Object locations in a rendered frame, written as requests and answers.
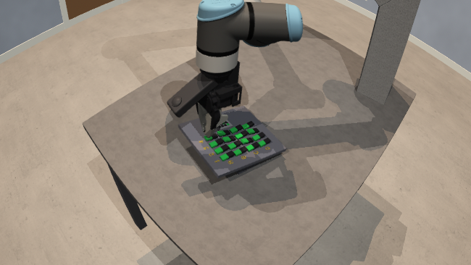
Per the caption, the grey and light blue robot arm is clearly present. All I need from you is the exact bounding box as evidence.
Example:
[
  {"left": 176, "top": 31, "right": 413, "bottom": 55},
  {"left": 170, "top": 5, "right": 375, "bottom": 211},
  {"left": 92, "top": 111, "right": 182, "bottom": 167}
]
[{"left": 167, "top": 0, "right": 303, "bottom": 117}]

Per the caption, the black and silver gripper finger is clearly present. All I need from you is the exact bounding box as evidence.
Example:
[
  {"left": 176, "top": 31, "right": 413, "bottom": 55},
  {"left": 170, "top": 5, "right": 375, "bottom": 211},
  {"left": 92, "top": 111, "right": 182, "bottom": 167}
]
[
  {"left": 205, "top": 104, "right": 228, "bottom": 138},
  {"left": 196, "top": 102, "right": 207, "bottom": 133}
]

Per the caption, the grey switch panel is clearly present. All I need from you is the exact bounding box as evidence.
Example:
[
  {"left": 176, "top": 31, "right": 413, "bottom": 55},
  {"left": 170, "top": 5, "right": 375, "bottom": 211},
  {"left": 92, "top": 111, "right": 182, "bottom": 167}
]
[{"left": 179, "top": 106, "right": 286, "bottom": 178}]

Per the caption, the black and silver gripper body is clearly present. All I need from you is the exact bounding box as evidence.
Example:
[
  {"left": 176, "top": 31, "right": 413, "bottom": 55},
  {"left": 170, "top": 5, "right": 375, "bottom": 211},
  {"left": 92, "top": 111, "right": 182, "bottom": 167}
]
[{"left": 199, "top": 61, "right": 242, "bottom": 113}]

